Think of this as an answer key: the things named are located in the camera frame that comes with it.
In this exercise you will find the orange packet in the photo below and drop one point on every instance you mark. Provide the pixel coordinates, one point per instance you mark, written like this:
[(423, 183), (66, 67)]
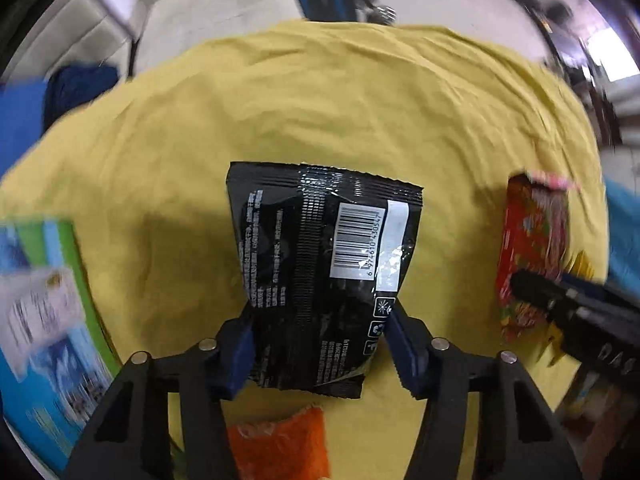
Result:
[(280, 447)]

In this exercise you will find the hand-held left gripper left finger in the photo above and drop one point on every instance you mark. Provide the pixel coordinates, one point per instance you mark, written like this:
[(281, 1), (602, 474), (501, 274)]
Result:
[(239, 355)]

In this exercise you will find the dark blue cloth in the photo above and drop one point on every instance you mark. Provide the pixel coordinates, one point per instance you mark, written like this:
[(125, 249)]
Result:
[(75, 92)]

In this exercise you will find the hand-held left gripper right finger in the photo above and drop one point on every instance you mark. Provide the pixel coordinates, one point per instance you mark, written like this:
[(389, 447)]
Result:
[(406, 355)]

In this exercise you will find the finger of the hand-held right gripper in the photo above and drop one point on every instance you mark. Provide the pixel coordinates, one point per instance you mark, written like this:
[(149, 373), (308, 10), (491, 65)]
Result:
[(545, 290)]

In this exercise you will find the yellow cloth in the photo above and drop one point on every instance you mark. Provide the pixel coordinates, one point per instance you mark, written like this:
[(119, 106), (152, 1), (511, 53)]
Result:
[(320, 110)]

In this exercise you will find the red patterned snack packet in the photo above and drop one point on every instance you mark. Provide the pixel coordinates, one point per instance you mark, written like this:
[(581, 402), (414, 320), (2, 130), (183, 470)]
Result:
[(532, 245)]

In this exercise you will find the blue and green packet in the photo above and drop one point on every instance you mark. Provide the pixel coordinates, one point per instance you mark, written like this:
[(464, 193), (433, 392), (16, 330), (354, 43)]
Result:
[(45, 345)]

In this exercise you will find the black snack packet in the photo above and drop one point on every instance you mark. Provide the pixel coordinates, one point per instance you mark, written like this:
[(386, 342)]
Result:
[(320, 280)]

